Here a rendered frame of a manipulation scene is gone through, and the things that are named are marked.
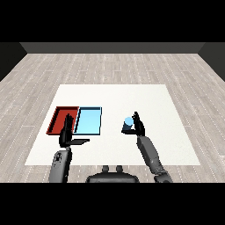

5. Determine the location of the red shallow open box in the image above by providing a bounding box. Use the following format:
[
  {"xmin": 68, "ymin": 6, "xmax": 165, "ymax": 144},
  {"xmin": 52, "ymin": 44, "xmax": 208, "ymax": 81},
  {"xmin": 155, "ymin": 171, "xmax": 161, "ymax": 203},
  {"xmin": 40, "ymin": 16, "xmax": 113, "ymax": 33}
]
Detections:
[{"xmin": 46, "ymin": 105, "xmax": 80, "ymax": 136}]

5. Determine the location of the light blue shallow open box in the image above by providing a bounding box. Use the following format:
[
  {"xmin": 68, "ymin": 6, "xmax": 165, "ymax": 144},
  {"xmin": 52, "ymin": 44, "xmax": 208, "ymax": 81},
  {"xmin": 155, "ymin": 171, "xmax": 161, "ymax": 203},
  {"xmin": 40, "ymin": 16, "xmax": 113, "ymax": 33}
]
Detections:
[{"xmin": 73, "ymin": 105, "xmax": 103, "ymax": 136}]

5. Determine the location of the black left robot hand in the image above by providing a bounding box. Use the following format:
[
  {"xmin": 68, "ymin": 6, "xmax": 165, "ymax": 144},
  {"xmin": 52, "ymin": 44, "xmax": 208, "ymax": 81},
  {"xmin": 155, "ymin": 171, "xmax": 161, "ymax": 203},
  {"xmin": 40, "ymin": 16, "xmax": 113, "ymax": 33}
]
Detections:
[{"xmin": 58, "ymin": 113, "xmax": 91, "ymax": 149}]

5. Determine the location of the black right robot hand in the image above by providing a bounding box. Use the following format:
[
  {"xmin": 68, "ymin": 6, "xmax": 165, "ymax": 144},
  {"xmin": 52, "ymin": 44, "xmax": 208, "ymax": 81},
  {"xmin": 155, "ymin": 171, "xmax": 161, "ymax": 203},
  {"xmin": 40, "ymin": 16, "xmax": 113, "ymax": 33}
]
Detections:
[{"xmin": 120, "ymin": 111, "xmax": 147, "ymax": 137}]

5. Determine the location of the dark grey robot body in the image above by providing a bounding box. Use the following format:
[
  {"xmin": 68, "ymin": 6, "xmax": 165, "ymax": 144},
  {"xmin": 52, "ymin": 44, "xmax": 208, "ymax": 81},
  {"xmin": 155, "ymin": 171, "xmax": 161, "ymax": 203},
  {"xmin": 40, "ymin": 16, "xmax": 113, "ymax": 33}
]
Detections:
[{"xmin": 85, "ymin": 165, "xmax": 141, "ymax": 184}]

